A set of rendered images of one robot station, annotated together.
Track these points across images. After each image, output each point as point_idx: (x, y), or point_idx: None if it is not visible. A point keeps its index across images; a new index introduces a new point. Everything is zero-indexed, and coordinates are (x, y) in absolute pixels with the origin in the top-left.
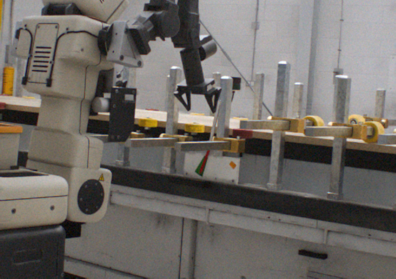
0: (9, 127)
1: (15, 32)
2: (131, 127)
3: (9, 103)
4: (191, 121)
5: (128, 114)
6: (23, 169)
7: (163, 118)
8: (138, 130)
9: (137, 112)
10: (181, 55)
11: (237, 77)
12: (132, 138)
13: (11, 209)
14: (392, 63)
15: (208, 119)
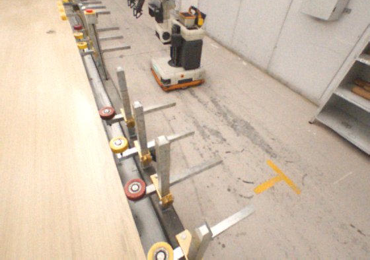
0: (182, 12)
1: None
2: (149, 13)
3: (90, 116)
4: (56, 43)
5: (150, 10)
6: (178, 22)
7: (57, 50)
8: None
9: (4, 84)
10: None
11: (75, 3)
12: (119, 35)
13: None
14: None
15: (6, 56)
